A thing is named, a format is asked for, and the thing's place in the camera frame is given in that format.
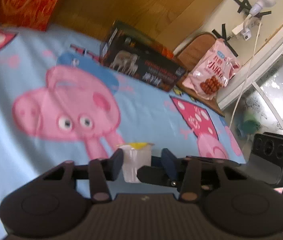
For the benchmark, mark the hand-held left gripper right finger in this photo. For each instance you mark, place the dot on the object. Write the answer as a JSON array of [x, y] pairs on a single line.
[[169, 161]]

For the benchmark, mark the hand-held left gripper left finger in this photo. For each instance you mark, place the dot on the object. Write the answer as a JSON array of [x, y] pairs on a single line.
[[116, 163]]

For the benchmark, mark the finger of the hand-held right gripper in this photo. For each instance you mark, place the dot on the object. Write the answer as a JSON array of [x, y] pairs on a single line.
[[154, 175], [156, 162]]

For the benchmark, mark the clear jelly cup yellow lid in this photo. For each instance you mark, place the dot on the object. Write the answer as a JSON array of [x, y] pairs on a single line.
[[135, 162]]

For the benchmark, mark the black sheep print box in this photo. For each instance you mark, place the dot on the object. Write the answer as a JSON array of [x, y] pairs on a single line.
[[144, 65]]

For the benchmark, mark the green blurry object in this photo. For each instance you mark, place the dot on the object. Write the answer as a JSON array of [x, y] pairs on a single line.
[[249, 126]]

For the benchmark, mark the white framed window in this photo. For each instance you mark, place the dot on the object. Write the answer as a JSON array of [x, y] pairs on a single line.
[[269, 62]]

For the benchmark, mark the pink snack bag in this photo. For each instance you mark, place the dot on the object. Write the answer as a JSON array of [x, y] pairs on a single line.
[[206, 75]]

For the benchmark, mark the cartoon pig printed blanket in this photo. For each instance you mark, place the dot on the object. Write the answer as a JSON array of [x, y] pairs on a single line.
[[56, 80]]

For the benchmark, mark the wooden headboard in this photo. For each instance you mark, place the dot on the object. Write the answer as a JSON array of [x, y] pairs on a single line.
[[136, 7]]

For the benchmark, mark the red gift box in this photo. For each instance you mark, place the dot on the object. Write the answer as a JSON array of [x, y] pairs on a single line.
[[31, 2]]

